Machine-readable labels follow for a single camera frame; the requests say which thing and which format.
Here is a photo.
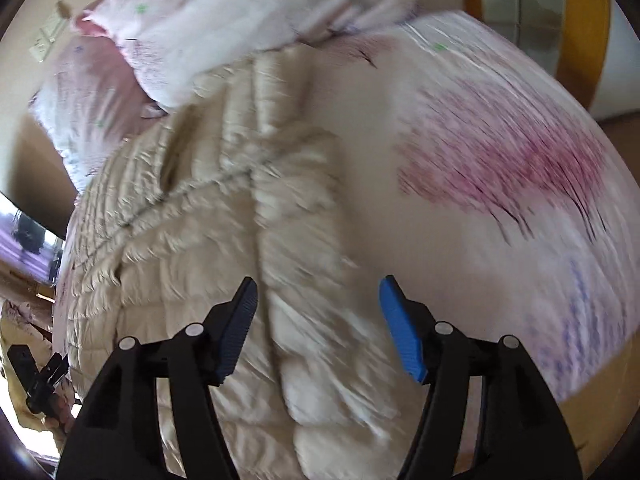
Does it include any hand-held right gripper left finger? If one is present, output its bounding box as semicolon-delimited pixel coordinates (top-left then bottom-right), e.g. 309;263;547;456
55;276;258;480

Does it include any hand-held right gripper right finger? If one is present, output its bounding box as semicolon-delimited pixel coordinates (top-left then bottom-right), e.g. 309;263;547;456
378;275;583;480

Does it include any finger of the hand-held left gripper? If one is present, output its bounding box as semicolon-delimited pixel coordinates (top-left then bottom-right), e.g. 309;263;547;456
46;352;70;385

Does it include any beige quilted puffer jacket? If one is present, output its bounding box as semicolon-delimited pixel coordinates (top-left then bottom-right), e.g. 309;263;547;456
52;52;416;480

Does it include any pink tree print bed sheet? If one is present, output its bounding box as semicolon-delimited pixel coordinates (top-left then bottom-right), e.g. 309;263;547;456
50;10;628;480

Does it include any dark framed screen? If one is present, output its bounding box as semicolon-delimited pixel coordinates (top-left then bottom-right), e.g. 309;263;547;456
0;192;67;282

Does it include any pink pillow blue sprig print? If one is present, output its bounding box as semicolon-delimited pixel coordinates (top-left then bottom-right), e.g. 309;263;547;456
27;42;168;193

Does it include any pink pillow bare tree print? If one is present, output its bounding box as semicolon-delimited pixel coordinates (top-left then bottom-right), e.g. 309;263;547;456
75;0;421;108

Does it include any glass panelled door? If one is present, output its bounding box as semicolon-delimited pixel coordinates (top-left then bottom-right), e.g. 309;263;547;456
477;0;566;81

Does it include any wooden headboard frame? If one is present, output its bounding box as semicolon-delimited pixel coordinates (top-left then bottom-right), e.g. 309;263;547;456
457;0;613;111

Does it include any white wall switch plate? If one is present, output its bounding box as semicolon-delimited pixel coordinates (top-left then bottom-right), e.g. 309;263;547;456
29;11;69;62

